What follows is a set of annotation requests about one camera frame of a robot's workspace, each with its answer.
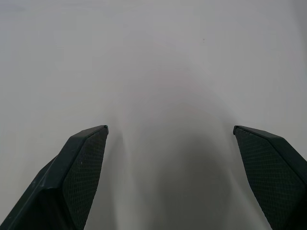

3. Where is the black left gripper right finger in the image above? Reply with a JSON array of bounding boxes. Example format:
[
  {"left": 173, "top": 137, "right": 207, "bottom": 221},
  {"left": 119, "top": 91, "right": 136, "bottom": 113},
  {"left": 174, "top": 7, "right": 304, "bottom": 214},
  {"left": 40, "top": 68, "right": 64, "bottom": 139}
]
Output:
[{"left": 233, "top": 125, "right": 307, "bottom": 230}]

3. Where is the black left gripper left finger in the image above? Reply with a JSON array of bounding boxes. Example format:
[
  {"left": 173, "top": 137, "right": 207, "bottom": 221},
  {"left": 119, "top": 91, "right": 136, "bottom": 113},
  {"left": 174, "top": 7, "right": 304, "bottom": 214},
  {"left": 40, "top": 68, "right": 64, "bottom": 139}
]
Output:
[{"left": 0, "top": 125, "right": 109, "bottom": 230}]

